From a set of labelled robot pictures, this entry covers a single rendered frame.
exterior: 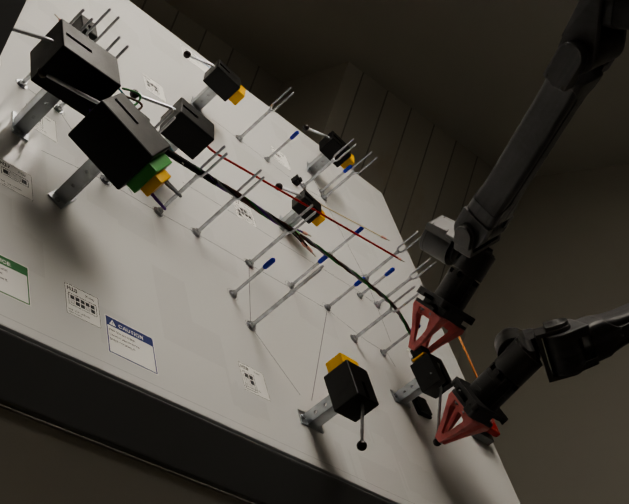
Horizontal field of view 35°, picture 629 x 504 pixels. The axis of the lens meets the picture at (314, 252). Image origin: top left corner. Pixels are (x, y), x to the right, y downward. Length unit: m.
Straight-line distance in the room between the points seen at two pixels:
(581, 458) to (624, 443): 0.17
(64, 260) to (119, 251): 0.12
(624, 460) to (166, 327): 2.55
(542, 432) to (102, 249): 2.78
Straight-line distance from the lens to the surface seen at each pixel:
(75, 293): 1.18
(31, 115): 1.33
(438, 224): 1.71
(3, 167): 1.26
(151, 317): 1.26
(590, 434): 3.74
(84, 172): 1.27
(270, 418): 1.33
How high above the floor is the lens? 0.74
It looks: 17 degrees up
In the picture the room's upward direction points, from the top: 19 degrees clockwise
